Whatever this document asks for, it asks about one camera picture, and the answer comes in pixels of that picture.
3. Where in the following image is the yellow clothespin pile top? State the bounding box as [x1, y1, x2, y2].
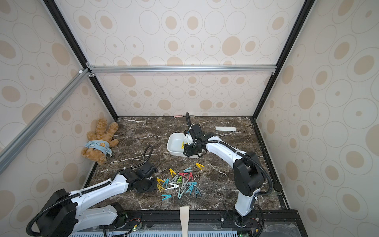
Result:
[169, 168, 177, 177]

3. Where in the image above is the teal clothespin top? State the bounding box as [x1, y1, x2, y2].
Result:
[183, 167, 192, 173]

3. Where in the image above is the teal clothespin left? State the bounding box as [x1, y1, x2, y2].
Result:
[162, 178, 170, 189]

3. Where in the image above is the left diagonal aluminium rail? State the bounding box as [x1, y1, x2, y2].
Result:
[1, 68, 89, 173]

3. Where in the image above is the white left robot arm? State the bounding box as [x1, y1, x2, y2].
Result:
[26, 162, 158, 237]

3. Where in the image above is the horizontal aluminium rail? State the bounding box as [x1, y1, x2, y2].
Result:
[89, 65, 276, 73]

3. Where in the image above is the teal clothespin bottom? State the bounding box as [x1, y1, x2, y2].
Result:
[161, 194, 172, 201]

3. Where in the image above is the white paper strip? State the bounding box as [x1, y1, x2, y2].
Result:
[215, 126, 236, 132]

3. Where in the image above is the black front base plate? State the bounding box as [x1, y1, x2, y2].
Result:
[52, 209, 309, 237]

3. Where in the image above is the white clothespin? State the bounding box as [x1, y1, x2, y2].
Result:
[166, 183, 179, 190]

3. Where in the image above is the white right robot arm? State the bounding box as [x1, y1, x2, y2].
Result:
[183, 124, 273, 217]

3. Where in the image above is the teal clothespin right cluster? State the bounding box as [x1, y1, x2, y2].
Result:
[186, 182, 197, 195]

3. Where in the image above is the brown teddy bear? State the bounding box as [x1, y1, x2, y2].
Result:
[81, 118, 119, 165]

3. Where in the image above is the white plastic storage box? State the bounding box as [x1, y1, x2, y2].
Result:
[166, 133, 193, 157]

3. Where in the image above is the beige tape strip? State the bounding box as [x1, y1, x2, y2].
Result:
[180, 206, 190, 237]

